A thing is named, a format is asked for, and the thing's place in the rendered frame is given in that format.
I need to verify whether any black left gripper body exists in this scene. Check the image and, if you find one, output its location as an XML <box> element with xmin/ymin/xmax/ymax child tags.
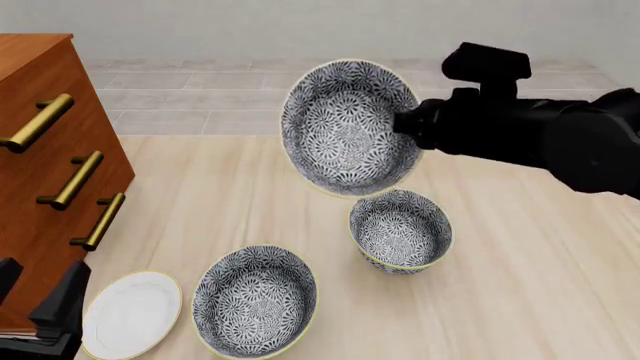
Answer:
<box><xmin>0</xmin><ymin>326</ymin><xmax>77</xmax><ymax>360</ymax></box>

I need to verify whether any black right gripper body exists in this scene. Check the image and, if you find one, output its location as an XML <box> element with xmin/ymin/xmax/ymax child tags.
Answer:
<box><xmin>417</xmin><ymin>87</ymin><xmax>490</xmax><ymax>156</ymax></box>

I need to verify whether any white plate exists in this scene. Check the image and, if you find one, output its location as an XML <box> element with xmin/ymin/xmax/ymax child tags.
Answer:
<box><xmin>81</xmin><ymin>270</ymin><xmax>184</xmax><ymax>360</ymax></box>

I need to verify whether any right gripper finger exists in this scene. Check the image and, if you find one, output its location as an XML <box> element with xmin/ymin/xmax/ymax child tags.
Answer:
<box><xmin>391</xmin><ymin>101</ymin><xmax>429</xmax><ymax>137</ymax></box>

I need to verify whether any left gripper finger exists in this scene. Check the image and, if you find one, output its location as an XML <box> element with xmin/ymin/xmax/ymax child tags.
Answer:
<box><xmin>28</xmin><ymin>259</ymin><xmax>93</xmax><ymax>339</ymax></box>
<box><xmin>0</xmin><ymin>257</ymin><xmax>24</xmax><ymax>306</ymax></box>

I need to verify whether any wooden cabinet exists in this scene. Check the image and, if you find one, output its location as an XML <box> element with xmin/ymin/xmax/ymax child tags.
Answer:
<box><xmin>0</xmin><ymin>33</ymin><xmax>136</xmax><ymax>332</ymax></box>

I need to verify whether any long brass drawer handle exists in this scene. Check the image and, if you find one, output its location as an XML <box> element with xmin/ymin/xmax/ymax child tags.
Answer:
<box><xmin>0</xmin><ymin>93</ymin><xmax>76</xmax><ymax>154</ymax></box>

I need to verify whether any small patterned black-white bowl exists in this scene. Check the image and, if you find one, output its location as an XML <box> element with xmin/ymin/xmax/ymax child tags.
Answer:
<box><xmin>348</xmin><ymin>188</ymin><xmax>454</xmax><ymax>276</ymax></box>

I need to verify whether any large patterned black-white bowl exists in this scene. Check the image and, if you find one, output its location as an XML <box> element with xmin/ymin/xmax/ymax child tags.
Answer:
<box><xmin>279</xmin><ymin>57</ymin><xmax>426</xmax><ymax>199</ymax></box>

